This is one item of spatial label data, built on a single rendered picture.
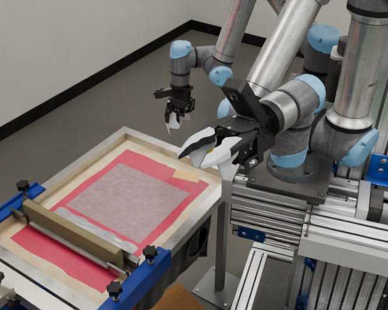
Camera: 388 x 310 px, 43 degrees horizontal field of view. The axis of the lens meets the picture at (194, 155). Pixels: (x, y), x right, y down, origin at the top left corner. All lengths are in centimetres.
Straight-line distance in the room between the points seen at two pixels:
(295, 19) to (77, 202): 107
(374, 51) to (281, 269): 161
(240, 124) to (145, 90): 360
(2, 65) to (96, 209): 224
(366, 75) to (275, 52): 22
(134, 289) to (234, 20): 87
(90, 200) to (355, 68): 106
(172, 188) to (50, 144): 213
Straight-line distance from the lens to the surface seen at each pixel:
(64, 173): 191
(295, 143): 102
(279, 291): 249
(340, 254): 141
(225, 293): 270
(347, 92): 121
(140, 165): 196
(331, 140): 127
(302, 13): 112
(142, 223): 171
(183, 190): 182
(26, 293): 147
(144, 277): 148
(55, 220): 162
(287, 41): 111
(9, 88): 394
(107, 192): 184
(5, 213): 179
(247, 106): 84
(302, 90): 97
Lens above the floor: 215
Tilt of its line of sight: 37 degrees down
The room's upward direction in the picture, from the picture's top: straight up
